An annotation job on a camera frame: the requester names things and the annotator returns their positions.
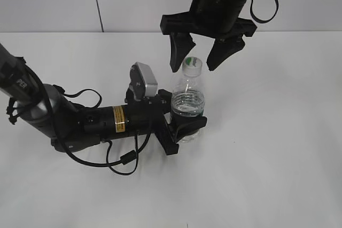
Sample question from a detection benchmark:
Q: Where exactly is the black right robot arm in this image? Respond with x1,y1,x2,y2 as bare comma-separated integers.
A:
160,0,257,73

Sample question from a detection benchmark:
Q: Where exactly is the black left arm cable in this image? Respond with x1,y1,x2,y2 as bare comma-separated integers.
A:
6,57,153,176

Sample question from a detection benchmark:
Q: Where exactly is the clear Cestbon water bottle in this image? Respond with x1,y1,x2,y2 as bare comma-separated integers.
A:
170,74,206,143

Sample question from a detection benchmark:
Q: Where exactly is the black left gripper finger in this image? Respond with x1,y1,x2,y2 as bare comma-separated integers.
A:
158,89,172,113
170,115,207,143

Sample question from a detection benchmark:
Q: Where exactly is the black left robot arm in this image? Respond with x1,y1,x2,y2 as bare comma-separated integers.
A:
1,48,207,155

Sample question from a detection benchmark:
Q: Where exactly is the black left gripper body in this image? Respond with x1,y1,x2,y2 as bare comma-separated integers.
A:
114,97,179,155

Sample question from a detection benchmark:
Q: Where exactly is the white green bottle cap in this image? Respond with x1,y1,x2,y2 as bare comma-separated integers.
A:
182,57,203,77

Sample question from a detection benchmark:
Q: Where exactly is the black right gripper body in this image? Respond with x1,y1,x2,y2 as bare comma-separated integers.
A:
160,0,257,39

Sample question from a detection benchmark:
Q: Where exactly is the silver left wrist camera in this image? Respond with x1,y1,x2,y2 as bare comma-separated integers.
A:
125,62,158,103

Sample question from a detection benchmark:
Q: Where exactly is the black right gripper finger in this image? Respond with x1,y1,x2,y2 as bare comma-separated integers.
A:
169,33,196,73
207,35,245,71

